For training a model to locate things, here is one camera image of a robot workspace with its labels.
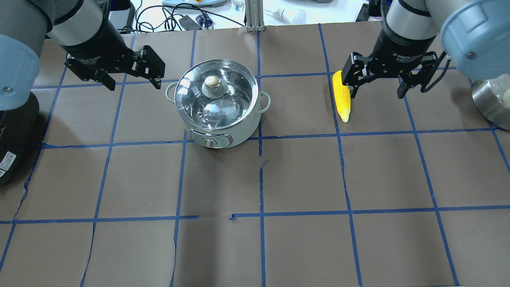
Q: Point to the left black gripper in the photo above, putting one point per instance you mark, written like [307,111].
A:
[97,43]

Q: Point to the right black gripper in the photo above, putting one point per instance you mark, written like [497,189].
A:
[402,48]

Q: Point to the yellow corn cob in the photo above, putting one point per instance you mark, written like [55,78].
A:
[342,97]

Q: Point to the glass pot lid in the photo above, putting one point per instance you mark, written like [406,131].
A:
[216,95]

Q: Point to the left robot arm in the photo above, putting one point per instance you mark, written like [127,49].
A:
[25,24]

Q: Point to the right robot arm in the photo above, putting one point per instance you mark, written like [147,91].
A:
[417,35]

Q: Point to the steel pot at right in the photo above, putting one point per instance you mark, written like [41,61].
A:
[492,100]

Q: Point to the pale green electric pot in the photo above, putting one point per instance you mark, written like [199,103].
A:
[229,137]

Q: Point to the black power adapter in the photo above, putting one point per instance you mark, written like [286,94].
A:
[188,24]

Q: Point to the white light bulb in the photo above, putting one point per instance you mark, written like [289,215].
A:
[291,16]

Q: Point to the black rice cooker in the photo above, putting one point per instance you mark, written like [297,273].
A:
[17,128]

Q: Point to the aluminium frame post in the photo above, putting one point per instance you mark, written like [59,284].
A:
[254,14]

